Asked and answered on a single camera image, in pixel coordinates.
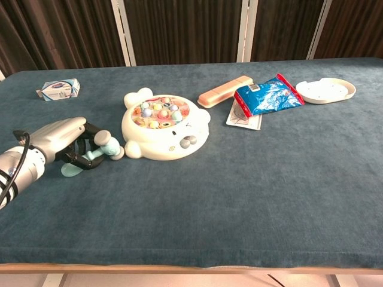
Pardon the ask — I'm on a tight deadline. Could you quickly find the blue velvet table cloth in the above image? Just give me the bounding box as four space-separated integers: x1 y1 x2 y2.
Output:
0 57 383 269

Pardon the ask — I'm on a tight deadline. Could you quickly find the dark brown pleated curtain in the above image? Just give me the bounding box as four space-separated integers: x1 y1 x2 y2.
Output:
0 0 383 78

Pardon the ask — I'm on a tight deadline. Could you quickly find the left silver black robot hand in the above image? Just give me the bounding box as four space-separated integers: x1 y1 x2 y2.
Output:
28 116 110 170

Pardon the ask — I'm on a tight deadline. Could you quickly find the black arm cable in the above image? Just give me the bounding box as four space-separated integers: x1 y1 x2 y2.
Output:
0 130 31 204

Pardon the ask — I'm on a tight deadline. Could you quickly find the peach plastic oblong case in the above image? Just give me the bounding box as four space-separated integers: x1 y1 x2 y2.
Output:
197 75 254 108

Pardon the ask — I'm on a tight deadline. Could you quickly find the blue red snack bag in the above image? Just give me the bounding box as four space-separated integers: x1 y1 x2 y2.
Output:
233 72 306 118

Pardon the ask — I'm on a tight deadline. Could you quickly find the mint green toy hammer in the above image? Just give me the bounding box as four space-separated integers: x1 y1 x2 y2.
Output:
60 130 125 179

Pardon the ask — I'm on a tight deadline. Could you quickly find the white whack-a-mole toy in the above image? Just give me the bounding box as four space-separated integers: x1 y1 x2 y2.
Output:
121 87 211 161

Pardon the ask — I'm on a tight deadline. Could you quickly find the white blue soap box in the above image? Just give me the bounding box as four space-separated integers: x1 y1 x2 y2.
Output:
35 78 81 102

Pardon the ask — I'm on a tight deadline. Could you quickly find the white round plastic tray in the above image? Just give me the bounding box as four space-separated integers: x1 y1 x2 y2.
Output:
295 77 357 105

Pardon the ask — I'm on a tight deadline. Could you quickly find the white blister card package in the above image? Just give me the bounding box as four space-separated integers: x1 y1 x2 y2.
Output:
226 98 263 131

